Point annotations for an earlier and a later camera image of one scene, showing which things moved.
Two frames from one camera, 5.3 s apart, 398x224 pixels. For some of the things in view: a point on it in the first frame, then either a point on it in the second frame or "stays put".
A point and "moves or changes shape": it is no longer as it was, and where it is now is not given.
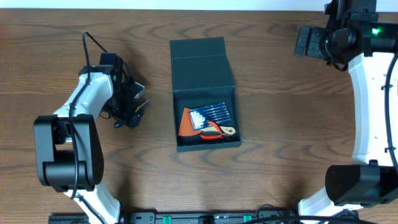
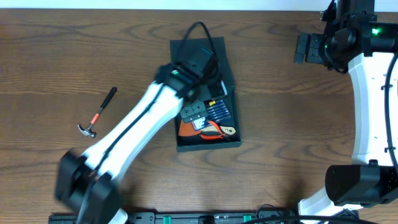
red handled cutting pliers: (221, 136) stays put
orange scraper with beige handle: (187, 129) stays put
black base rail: (142, 217) stays put
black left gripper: (131, 106) to (193, 109)
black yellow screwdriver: (137, 117) moves or changes shape
